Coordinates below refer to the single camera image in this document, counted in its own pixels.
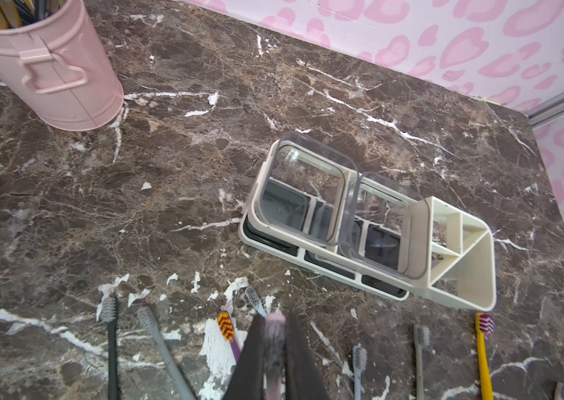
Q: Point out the cream toothbrush holder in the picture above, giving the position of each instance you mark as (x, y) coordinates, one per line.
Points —
(311, 206)

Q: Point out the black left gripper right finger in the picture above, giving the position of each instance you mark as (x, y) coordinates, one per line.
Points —
(303, 380)

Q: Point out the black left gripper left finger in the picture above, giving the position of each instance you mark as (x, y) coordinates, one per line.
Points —
(247, 381)

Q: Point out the pink metal pencil bucket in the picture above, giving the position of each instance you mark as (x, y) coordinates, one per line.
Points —
(60, 69)

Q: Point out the light blue angled toothbrush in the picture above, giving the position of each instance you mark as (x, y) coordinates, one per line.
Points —
(254, 299)

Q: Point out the bundle of coloured pencils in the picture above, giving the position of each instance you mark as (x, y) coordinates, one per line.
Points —
(20, 13)

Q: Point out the yellow toothbrush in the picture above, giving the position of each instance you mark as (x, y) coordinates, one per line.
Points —
(484, 327)

